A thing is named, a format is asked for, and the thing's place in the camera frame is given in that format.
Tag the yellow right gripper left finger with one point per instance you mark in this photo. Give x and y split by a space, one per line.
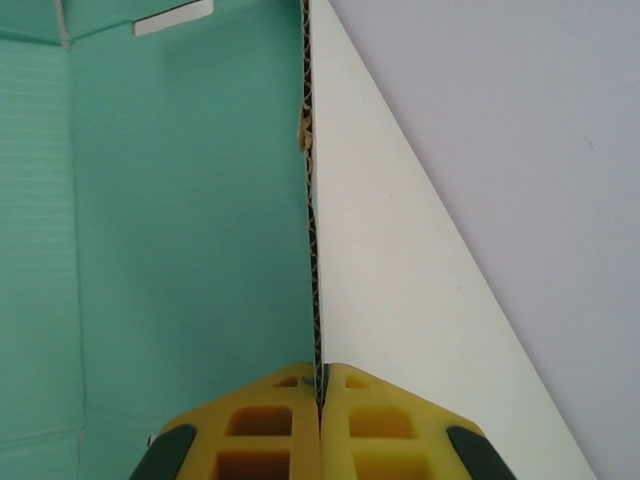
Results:
200 450

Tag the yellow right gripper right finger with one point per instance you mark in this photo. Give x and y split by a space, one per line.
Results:
430 450

